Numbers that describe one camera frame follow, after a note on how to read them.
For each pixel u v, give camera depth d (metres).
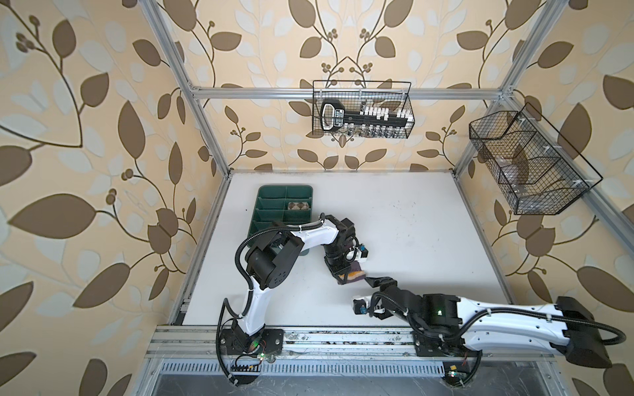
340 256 0.79
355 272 0.86
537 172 0.73
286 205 1.02
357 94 0.90
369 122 0.85
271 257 0.53
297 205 1.02
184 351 0.74
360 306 0.63
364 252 0.84
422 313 0.56
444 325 0.53
